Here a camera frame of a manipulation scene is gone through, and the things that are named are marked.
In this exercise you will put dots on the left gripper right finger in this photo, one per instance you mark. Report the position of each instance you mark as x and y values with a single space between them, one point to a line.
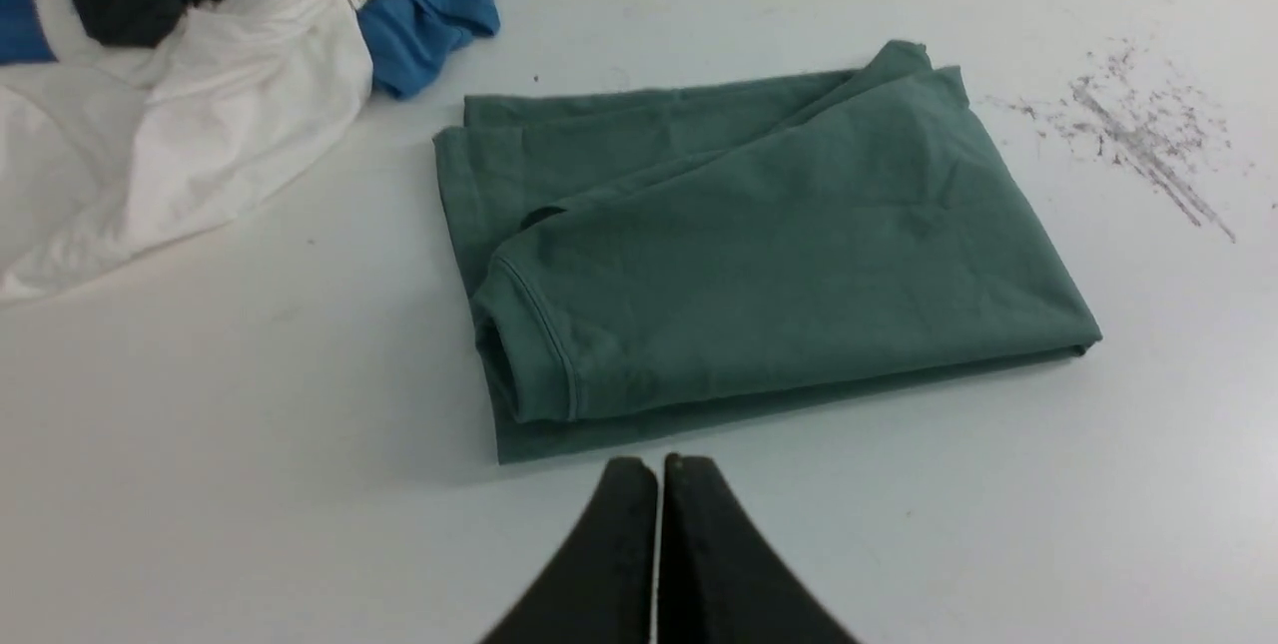
719 579

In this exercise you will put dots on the blue shirt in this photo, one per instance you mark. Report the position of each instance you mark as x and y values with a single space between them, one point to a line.
429 25

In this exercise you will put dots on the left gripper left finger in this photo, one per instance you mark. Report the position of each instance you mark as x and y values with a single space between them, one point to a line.
598 586

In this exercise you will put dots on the white shirt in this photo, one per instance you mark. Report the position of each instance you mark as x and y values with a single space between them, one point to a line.
109 153

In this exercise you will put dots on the green long sleeve shirt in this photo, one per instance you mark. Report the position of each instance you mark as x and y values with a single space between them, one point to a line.
642 264

